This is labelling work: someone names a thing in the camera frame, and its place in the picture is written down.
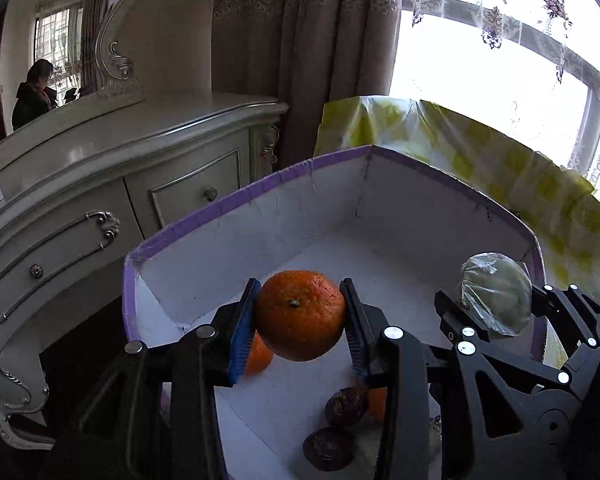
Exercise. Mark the plastic-wrapped beige pear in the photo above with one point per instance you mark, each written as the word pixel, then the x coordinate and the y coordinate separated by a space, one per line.
pixel 495 295

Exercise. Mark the cream framed mirror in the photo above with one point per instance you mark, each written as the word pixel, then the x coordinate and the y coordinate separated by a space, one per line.
pixel 65 35

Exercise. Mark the large orange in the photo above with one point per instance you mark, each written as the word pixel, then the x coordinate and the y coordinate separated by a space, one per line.
pixel 300 315

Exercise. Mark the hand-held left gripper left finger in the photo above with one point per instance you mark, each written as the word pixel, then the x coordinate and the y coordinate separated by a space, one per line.
pixel 240 345

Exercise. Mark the sheer floral lace curtain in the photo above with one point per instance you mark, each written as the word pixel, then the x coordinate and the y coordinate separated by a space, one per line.
pixel 530 10

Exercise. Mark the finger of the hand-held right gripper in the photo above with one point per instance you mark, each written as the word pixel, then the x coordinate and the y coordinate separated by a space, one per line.
pixel 452 317
pixel 587 320

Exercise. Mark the heavy patterned curtain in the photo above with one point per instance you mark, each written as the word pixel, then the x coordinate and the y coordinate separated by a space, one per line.
pixel 305 35

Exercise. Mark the small dark brown fruit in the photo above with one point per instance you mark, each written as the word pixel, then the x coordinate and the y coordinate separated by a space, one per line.
pixel 346 405

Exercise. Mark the large dark brown fruit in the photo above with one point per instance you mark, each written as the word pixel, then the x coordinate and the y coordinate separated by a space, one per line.
pixel 328 449

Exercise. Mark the purple cardboard box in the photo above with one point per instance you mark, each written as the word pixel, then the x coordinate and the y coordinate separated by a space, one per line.
pixel 260 240

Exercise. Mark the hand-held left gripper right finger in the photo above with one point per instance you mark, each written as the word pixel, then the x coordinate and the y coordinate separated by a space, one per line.
pixel 357 345

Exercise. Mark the cream ornate dresser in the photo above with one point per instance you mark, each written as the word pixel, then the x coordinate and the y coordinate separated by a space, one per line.
pixel 105 185

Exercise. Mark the yellow white checkered tablecloth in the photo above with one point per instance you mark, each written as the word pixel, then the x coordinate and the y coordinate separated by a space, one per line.
pixel 480 160

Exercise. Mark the small mandarin orange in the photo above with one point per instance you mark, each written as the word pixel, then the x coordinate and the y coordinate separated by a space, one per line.
pixel 377 402
pixel 257 357

